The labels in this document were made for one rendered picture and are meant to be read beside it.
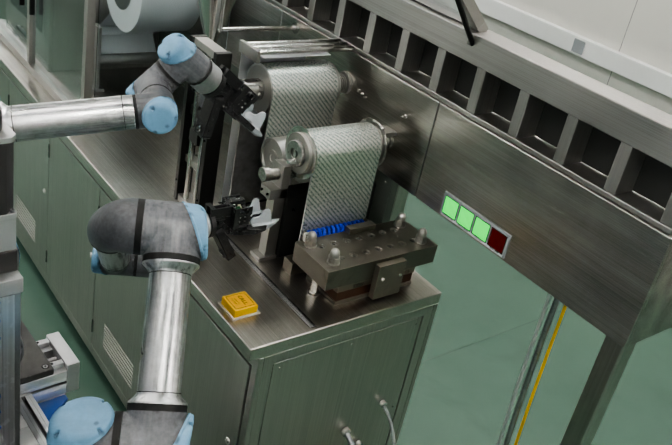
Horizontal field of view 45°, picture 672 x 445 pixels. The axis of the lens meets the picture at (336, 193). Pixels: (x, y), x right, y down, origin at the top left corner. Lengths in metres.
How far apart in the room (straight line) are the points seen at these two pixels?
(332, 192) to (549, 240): 0.62
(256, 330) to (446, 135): 0.73
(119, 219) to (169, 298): 0.19
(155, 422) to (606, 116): 1.16
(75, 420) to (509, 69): 1.28
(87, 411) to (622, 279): 1.18
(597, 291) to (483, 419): 1.54
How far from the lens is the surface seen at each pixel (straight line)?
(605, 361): 2.25
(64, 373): 2.15
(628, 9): 4.64
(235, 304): 2.12
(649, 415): 3.86
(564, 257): 2.03
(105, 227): 1.67
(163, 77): 1.86
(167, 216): 1.65
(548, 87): 2.00
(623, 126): 1.89
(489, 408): 3.50
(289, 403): 2.26
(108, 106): 1.75
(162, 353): 1.62
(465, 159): 2.19
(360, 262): 2.19
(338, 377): 2.32
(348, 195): 2.31
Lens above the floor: 2.17
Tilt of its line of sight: 27 degrees down
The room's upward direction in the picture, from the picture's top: 12 degrees clockwise
